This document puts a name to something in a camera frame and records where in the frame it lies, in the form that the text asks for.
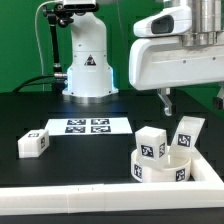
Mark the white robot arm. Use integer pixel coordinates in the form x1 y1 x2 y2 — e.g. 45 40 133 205
63 0 224 116

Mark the white round stool seat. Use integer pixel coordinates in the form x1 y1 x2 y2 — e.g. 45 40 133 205
131 150 191 183

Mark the white L-shaped fence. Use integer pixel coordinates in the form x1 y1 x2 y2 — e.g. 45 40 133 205
0 151 224 216

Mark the white marker sheet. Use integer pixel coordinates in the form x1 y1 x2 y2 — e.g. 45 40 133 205
45 117 132 136

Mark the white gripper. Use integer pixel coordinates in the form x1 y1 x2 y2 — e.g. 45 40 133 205
129 33 224 116

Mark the white cable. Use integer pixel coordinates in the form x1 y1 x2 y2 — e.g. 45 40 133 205
34 0 64 92

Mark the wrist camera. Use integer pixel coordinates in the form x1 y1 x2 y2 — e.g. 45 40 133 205
133 6 192 38

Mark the black cable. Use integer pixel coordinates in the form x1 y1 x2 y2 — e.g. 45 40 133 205
12 74 68 93

